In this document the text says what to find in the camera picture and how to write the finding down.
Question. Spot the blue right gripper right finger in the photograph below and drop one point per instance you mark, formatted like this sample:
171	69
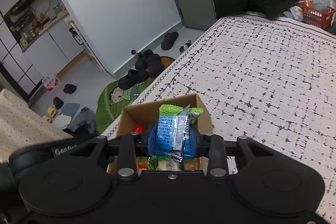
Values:
195	143

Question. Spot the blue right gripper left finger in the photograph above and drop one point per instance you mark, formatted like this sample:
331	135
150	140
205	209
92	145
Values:
152	132

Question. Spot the blue green snack packet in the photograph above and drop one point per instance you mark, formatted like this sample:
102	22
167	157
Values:
173	125

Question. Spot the red small candy wrapper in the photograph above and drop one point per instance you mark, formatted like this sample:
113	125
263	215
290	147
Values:
139	129

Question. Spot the green cartoon floor mat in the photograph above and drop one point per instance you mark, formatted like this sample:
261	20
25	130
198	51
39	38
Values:
112	101

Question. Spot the cream dotted cloth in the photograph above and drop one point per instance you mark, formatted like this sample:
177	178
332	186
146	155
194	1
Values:
20	126

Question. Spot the black shoe near mat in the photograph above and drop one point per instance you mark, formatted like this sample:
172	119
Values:
133	77

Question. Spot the black shoes pair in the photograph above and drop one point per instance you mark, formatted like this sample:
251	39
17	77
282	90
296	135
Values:
151	62

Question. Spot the red white plastic bag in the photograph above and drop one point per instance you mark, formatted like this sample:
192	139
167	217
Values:
50	82

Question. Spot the white black patterned bedspread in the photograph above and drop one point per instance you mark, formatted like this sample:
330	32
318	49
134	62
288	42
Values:
273	82

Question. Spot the cluttered kitchen shelf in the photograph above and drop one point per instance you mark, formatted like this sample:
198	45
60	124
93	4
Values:
28	3

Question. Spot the orange plastic basket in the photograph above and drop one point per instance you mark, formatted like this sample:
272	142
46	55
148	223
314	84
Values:
316	17

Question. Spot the black slippers by wall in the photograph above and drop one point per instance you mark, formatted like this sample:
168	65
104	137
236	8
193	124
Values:
169	40

